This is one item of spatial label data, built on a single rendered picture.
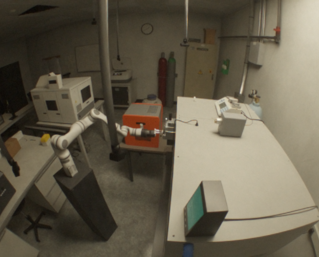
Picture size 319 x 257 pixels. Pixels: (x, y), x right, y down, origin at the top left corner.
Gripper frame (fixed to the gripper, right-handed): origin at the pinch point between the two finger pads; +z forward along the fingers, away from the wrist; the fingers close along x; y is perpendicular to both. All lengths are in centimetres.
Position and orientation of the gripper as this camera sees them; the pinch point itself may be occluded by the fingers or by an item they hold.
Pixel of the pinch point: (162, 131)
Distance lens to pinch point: 138.0
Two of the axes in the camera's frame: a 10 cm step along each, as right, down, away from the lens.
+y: -1.0, 9.2, -3.7
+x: -0.6, -3.7, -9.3
